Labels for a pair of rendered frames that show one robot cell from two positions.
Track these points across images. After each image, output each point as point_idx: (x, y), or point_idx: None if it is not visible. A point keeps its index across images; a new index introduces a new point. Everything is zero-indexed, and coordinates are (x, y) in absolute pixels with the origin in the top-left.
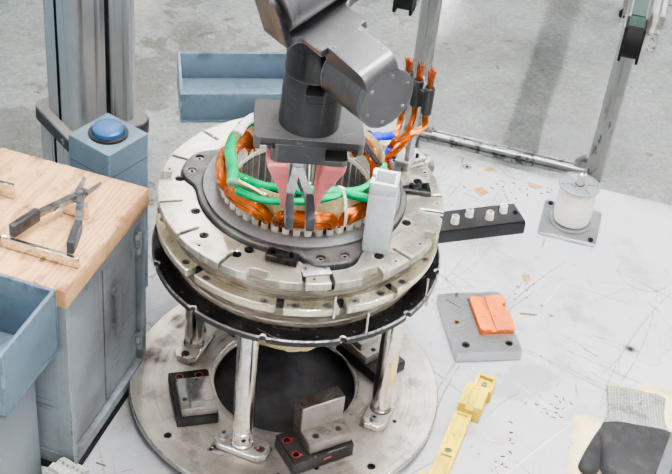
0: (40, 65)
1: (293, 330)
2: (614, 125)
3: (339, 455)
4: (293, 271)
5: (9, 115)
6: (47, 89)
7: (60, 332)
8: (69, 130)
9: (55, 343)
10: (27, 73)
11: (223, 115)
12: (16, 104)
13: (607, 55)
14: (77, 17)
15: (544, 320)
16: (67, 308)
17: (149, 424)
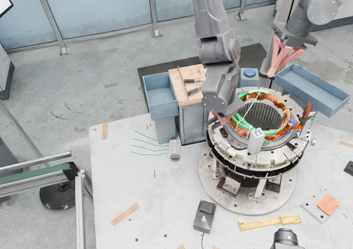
0: (352, 55)
1: (218, 154)
2: None
3: (230, 195)
4: (221, 138)
5: (330, 64)
6: (347, 63)
7: (179, 111)
8: (262, 69)
9: (176, 113)
10: (346, 56)
11: (286, 87)
12: (334, 62)
13: None
14: (272, 38)
15: (348, 222)
16: (180, 107)
17: (205, 149)
